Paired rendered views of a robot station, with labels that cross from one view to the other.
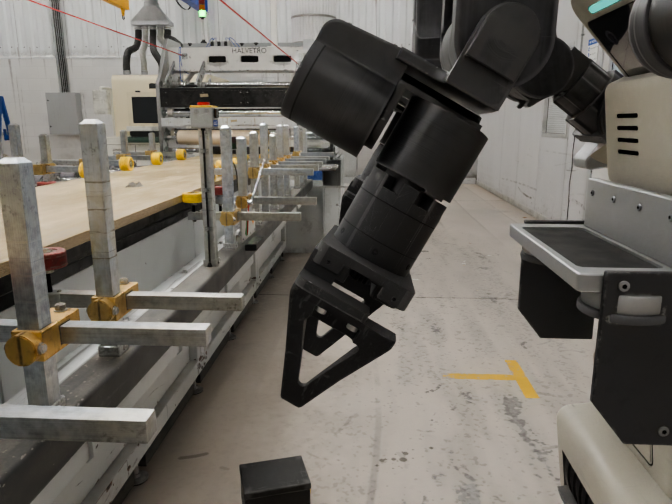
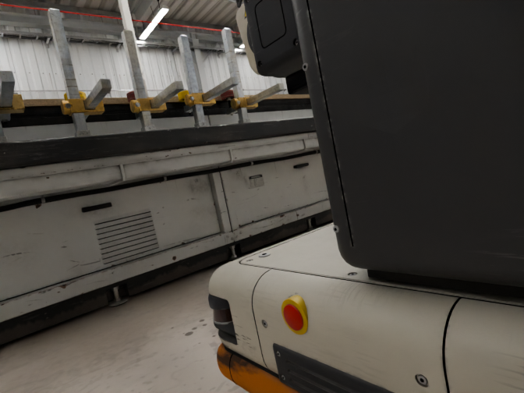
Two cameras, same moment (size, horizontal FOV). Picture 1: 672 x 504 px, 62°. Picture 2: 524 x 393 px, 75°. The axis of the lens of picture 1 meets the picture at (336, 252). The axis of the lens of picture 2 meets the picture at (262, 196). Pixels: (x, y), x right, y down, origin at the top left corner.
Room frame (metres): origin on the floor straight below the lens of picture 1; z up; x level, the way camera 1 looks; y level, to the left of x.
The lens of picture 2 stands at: (-0.06, -0.85, 0.44)
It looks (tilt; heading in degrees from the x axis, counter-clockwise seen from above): 4 degrees down; 49
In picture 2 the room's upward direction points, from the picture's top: 11 degrees counter-clockwise
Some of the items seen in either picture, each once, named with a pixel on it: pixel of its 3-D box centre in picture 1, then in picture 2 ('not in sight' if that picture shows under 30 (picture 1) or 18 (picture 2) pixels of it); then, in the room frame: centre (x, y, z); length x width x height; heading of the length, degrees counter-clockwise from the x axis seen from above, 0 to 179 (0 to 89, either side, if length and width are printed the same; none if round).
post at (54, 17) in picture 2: not in sight; (69, 76); (0.34, 0.51, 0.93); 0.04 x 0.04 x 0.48; 87
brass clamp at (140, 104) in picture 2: not in sight; (148, 105); (0.61, 0.49, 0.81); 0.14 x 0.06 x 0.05; 177
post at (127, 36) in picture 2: not in sight; (139, 89); (0.59, 0.49, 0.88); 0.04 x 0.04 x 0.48; 87
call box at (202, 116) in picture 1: (204, 118); not in sight; (1.83, 0.42, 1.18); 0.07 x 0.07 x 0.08; 87
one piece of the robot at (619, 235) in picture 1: (609, 288); not in sight; (0.58, -0.29, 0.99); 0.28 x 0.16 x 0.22; 176
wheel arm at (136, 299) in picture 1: (141, 301); (253, 100); (1.12, 0.41, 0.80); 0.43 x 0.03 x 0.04; 87
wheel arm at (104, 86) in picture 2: not in sight; (90, 103); (0.38, 0.46, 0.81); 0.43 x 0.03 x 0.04; 87
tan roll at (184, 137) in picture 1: (246, 137); not in sight; (4.97, 0.78, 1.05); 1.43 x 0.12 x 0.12; 87
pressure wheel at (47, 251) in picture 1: (47, 275); (228, 101); (1.14, 0.61, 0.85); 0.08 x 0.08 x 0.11
